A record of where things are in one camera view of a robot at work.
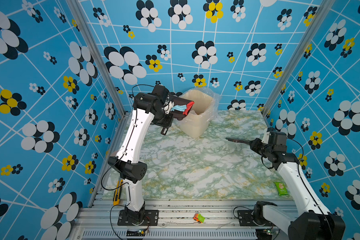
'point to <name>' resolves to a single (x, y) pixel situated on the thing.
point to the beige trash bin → (194, 132)
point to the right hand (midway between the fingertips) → (252, 142)
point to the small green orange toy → (199, 218)
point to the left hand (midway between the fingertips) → (169, 123)
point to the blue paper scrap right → (179, 107)
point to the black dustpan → (176, 100)
